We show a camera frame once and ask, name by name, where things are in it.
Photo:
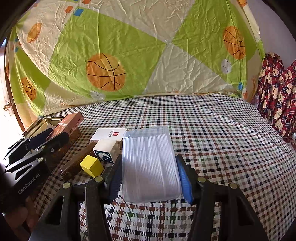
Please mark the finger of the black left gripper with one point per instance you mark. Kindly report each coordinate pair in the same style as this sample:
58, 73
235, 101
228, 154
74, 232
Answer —
31, 149
60, 140

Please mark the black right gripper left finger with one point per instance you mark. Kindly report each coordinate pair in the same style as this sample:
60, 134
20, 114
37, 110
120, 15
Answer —
101, 191

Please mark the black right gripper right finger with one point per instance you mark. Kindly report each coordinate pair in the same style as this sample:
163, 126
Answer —
201, 193

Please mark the yellow wooden block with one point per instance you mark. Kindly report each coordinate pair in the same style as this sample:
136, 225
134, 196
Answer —
92, 166

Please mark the copper pink rectangular box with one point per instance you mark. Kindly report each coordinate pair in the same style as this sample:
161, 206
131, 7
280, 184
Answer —
68, 124

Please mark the clear plastic box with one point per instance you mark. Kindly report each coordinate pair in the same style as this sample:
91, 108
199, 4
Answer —
149, 167

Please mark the gold metal tin box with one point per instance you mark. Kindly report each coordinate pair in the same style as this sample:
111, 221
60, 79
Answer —
43, 124

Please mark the brown ridged stick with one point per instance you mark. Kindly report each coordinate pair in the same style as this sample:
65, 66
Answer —
72, 167

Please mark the white cube block blue face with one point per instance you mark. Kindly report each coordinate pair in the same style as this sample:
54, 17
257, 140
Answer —
107, 150

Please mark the white box red logo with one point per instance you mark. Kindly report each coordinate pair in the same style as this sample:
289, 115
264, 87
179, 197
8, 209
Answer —
108, 133

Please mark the green basketball pattern sheet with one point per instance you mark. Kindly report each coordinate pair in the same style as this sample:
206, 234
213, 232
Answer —
66, 53

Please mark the red bear pattern fabric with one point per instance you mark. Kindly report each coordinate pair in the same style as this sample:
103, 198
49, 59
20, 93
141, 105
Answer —
276, 91

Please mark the wooden window frame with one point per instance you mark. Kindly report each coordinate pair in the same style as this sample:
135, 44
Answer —
8, 107

